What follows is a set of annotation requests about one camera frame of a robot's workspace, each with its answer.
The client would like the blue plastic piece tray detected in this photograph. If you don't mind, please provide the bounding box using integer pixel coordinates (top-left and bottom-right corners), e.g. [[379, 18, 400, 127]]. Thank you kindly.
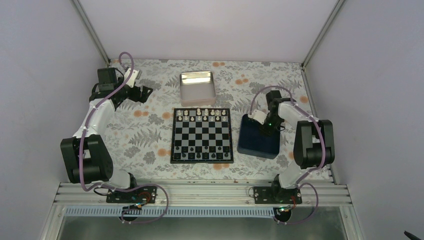
[[237, 114, 281, 159]]

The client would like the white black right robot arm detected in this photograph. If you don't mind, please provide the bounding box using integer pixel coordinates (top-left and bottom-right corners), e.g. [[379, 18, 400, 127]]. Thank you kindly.
[[260, 90, 335, 204]]

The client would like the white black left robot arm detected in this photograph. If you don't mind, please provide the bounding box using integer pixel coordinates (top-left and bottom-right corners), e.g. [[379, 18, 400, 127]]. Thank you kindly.
[[60, 67, 153, 203]]

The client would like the black silver chess board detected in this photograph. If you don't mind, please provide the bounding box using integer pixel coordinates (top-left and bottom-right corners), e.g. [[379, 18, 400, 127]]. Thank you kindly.
[[170, 108, 234, 164]]

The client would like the black chess piece row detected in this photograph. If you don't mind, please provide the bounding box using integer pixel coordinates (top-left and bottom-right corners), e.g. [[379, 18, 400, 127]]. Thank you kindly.
[[172, 146, 232, 161]]

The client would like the floral patterned table mat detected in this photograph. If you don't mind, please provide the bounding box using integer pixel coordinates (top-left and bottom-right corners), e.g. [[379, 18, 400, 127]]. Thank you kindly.
[[103, 59, 311, 181]]

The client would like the pink metal tin box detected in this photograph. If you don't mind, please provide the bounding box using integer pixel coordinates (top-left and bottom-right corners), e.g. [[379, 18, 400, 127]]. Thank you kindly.
[[179, 71, 217, 107]]

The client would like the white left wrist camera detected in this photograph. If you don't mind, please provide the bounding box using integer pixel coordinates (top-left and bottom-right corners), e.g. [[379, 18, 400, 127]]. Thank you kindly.
[[124, 68, 142, 88]]

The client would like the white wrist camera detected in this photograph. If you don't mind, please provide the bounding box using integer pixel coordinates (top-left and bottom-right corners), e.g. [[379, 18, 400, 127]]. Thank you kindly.
[[248, 109, 267, 125], [124, 68, 142, 88]]

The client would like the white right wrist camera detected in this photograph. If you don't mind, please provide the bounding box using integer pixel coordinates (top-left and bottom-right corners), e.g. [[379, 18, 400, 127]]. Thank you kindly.
[[248, 109, 267, 125]]

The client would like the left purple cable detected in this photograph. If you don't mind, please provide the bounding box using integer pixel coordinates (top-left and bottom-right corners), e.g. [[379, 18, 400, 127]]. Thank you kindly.
[[78, 51, 170, 225]]

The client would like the purple cable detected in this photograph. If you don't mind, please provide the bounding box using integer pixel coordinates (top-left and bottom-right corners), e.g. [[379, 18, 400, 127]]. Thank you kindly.
[[249, 85, 327, 225], [78, 51, 170, 225]]

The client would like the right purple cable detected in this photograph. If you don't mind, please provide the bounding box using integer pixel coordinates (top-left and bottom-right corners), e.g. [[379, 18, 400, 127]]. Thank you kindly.
[[249, 85, 327, 225]]

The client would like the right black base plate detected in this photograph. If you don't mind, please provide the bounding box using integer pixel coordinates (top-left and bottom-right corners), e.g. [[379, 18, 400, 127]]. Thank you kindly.
[[253, 186, 303, 205]]

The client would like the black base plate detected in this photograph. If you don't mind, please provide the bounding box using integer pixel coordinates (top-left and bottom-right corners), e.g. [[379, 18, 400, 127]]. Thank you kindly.
[[106, 186, 157, 205], [253, 186, 303, 205]]

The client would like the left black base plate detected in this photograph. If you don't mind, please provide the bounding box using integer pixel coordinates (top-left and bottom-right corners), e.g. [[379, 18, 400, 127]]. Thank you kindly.
[[106, 186, 157, 205]]

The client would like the aluminium rail frame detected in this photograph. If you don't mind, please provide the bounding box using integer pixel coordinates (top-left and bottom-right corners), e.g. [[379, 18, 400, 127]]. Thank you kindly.
[[53, 181, 353, 207]]

